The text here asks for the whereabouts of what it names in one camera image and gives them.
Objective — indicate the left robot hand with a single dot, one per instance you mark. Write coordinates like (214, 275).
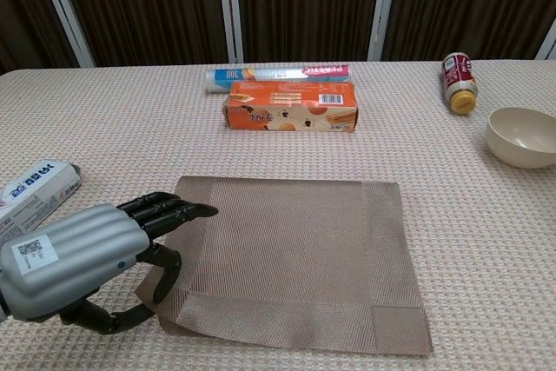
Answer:
(78, 253)

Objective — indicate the brown woven placemat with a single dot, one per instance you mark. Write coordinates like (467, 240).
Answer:
(295, 249)

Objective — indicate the beige bowl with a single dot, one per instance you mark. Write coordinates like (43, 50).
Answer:
(517, 145)

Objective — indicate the white toothpaste box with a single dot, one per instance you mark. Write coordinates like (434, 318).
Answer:
(30, 197)

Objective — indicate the pink checked tablecloth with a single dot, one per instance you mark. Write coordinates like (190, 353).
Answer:
(108, 127)

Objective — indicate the orange biscuit box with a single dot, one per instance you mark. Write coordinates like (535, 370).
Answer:
(295, 114)

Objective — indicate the dark pleated curtain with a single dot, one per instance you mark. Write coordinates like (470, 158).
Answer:
(152, 6)

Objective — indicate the plastic wrap roll box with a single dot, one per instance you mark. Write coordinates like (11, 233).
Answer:
(269, 72)

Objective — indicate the red bottle yellow cap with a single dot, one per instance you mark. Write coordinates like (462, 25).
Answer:
(458, 75)

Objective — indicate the white screen frame post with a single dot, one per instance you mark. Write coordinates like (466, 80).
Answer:
(230, 10)
(382, 10)
(65, 15)
(548, 43)

